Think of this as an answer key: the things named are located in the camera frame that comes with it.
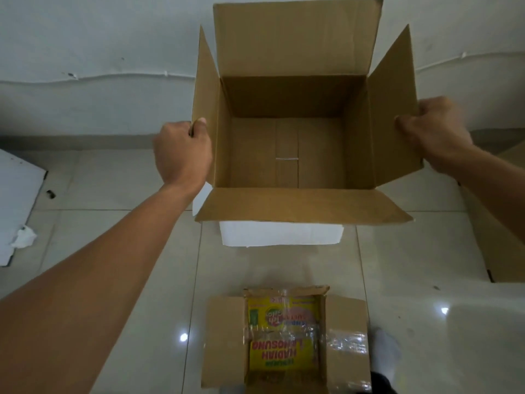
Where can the person's left thumb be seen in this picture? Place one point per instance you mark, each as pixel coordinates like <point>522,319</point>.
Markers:
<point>200,123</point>

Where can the small taped cardboard box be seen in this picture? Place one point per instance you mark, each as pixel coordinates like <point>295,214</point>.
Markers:
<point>348,340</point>

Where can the large cardboard box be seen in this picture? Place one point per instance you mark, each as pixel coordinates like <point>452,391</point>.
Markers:
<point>295,209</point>

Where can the person's right forearm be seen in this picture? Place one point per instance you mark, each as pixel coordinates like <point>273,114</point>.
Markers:
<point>498,180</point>

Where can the person's right hand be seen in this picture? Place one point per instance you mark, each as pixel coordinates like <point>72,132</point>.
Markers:
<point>439,131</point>

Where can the person's left forearm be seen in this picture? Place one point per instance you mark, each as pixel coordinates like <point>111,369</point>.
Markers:
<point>82,291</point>

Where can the white flat board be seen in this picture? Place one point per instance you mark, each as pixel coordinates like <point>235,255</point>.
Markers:
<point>18,192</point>

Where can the person's left hand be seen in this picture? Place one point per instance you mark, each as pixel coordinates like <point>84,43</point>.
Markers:
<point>182,155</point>

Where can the crumpled white tissue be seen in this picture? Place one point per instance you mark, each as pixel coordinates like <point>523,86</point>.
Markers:
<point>23,237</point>

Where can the person's right thumb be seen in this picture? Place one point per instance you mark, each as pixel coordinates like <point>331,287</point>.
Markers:
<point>407,123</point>

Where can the yellow packet with pink print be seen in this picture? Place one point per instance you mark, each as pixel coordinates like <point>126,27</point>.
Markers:
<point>283,313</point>

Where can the person's dark trouser leg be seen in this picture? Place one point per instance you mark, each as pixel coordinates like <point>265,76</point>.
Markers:
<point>383,383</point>

